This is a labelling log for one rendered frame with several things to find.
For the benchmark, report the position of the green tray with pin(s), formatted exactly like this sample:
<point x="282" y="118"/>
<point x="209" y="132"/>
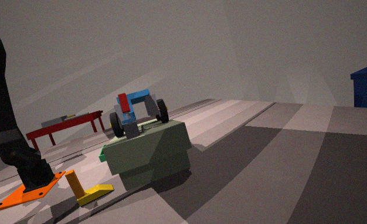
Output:
<point x="101" y="156"/>

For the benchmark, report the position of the yellow block with orange post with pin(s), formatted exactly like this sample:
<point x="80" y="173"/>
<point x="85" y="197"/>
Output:
<point x="91" y="194"/>

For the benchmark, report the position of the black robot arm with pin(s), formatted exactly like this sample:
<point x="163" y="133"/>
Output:
<point x="34" y="172"/>

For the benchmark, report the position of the red-headed metal pin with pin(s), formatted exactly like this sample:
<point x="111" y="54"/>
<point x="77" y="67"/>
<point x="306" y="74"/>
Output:
<point x="124" y="105"/>

